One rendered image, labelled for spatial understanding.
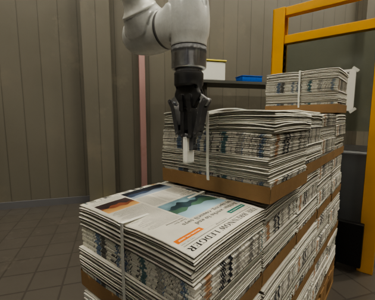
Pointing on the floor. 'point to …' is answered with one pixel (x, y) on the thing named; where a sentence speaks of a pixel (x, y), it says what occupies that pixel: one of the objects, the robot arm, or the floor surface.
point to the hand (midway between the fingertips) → (188, 150)
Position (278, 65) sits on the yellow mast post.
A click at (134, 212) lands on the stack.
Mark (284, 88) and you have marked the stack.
